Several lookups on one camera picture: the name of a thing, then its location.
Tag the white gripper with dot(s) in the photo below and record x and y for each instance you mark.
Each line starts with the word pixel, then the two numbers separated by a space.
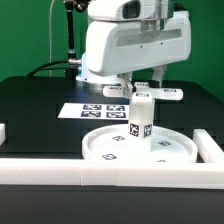
pixel 117 48

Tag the white cross-shaped table base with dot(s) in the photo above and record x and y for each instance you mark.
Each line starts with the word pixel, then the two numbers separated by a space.
pixel 143 88

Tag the white round table top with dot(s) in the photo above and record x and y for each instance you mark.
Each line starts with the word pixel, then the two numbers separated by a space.
pixel 113 143

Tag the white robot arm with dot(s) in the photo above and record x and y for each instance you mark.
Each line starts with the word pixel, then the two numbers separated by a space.
pixel 156 13

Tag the white marker sheet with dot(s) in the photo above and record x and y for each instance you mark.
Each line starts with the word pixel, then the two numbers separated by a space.
pixel 94 111

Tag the white right fence bar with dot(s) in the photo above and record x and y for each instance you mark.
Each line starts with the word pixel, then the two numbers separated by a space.
pixel 208 149

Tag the white fence bar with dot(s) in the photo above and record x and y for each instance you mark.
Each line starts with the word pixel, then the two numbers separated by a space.
pixel 208 149
pixel 86 172

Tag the white left fence block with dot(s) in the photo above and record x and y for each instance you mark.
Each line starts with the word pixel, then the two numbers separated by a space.
pixel 2 133

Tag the white front fence bar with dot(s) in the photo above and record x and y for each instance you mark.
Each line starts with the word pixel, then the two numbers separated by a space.
pixel 86 172

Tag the black camera stand pole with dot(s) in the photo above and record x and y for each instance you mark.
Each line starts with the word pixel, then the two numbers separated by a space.
pixel 80 6

